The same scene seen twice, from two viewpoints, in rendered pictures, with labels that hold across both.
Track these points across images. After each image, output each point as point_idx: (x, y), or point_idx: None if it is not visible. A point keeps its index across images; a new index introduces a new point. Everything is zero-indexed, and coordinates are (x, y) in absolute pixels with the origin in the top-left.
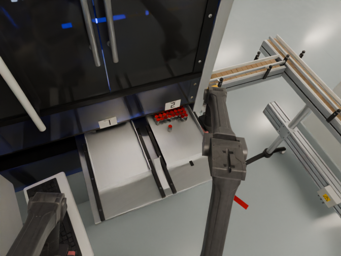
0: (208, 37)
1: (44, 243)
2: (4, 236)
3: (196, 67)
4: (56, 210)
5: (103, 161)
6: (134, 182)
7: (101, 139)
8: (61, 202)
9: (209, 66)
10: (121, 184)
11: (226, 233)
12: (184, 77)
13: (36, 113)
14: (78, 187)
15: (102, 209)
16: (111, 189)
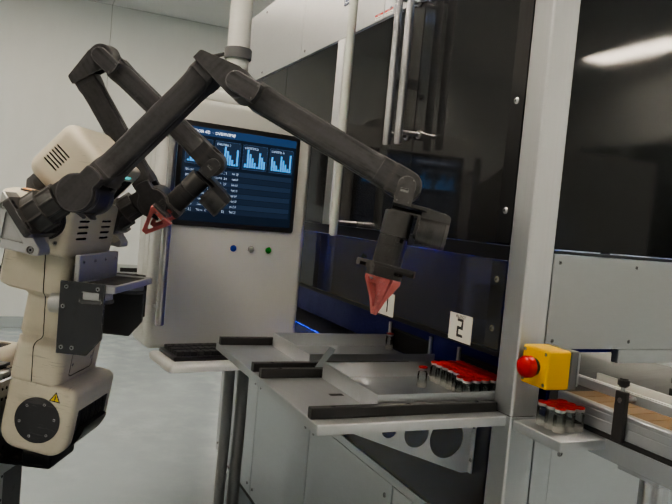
0: (516, 148)
1: (175, 135)
2: (208, 278)
3: (501, 227)
4: (203, 143)
5: (327, 349)
6: (286, 360)
7: (373, 351)
8: (213, 156)
9: (521, 231)
10: (282, 354)
11: (145, 113)
12: (481, 246)
13: (337, 202)
14: (323, 493)
15: (240, 345)
16: (273, 350)
